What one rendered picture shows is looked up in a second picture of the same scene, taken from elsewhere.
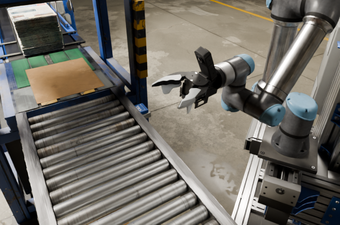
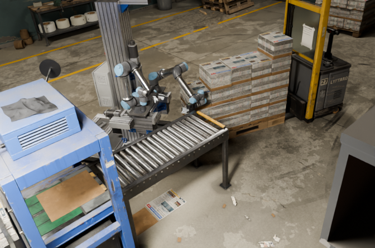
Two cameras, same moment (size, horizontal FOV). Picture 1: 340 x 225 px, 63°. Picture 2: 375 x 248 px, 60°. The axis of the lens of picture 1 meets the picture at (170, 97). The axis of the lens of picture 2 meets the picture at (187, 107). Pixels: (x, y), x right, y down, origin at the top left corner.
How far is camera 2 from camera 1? 3.11 m
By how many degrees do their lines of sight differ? 79
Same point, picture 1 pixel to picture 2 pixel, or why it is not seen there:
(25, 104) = (105, 197)
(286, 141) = (143, 107)
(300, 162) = (148, 108)
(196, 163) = not seen: hidden behind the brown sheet
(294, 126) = not seen: hidden behind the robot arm
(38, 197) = (171, 162)
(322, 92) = (113, 97)
